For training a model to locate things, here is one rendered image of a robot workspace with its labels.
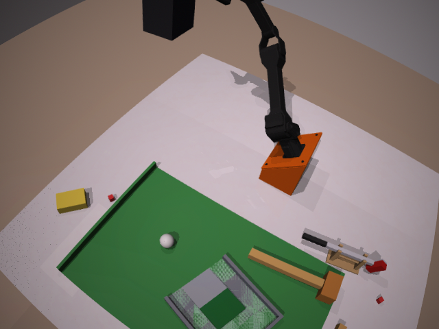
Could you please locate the white ball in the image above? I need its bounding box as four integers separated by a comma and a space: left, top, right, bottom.
160, 234, 174, 248

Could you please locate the yellow rectangular block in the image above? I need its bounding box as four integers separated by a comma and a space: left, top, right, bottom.
56, 188, 88, 213

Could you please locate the green putting mat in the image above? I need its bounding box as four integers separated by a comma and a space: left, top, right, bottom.
62, 167, 345, 329

